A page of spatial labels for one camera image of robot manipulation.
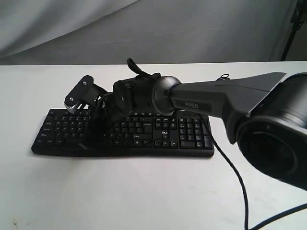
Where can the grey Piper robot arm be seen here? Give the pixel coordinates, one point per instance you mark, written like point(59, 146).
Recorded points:
point(265, 115)

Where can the black Acer keyboard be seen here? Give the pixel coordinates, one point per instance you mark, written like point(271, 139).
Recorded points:
point(183, 135)

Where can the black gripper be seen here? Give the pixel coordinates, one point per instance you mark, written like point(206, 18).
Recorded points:
point(127, 97)

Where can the black tripod stand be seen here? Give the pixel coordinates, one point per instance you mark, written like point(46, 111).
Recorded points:
point(298, 18)

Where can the grey backdrop cloth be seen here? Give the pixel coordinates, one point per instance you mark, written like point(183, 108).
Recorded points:
point(64, 32)

